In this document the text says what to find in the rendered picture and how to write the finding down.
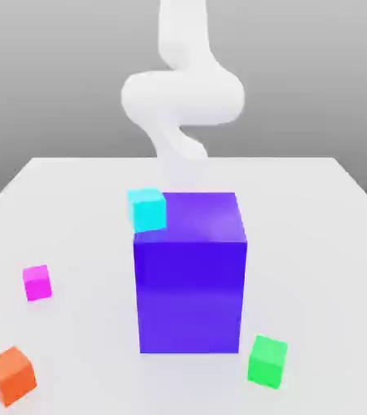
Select small green cube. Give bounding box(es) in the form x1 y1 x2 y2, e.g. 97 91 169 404
246 334 289 391

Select large purple box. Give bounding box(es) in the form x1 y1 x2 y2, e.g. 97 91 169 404
133 191 248 355

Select small orange cube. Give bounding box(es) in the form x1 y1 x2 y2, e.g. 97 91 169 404
0 345 38 409

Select small magenta cube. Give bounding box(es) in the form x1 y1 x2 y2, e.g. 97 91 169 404
22 264 53 302

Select small cyan cube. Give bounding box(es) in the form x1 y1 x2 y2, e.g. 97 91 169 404
126 186 168 233

